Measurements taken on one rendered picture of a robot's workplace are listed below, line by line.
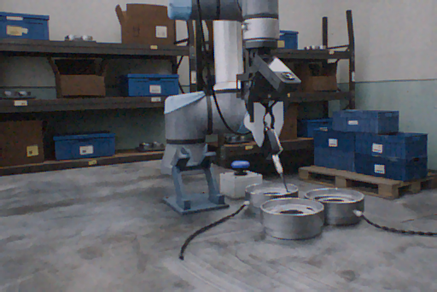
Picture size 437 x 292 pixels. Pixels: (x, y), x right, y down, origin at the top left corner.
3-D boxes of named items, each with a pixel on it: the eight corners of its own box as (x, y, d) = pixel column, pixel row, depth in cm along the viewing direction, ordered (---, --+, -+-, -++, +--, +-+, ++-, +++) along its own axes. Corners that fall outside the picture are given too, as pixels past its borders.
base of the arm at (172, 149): (154, 169, 132) (153, 137, 131) (200, 164, 139) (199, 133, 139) (171, 178, 119) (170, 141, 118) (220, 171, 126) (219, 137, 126)
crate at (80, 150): (108, 151, 442) (107, 130, 441) (115, 156, 408) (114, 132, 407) (52, 156, 419) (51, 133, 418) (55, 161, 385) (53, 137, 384)
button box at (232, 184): (263, 195, 96) (262, 172, 96) (235, 199, 93) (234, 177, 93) (244, 188, 103) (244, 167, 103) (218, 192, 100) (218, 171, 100)
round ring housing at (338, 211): (293, 216, 80) (292, 194, 80) (332, 206, 86) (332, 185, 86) (335, 230, 71) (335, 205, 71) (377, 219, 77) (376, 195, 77)
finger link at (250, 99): (262, 123, 89) (265, 81, 89) (266, 123, 88) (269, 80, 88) (242, 122, 87) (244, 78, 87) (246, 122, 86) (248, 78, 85)
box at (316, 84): (340, 91, 536) (340, 61, 534) (309, 92, 517) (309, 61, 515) (321, 91, 573) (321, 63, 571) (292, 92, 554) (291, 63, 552)
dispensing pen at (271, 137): (287, 190, 81) (259, 114, 89) (277, 199, 84) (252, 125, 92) (296, 189, 82) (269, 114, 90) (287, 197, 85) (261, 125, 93)
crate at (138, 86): (167, 96, 471) (166, 75, 470) (180, 96, 438) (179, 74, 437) (119, 97, 446) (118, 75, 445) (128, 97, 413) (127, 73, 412)
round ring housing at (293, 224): (289, 246, 65) (288, 219, 64) (247, 229, 73) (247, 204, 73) (338, 231, 71) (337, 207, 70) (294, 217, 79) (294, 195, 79)
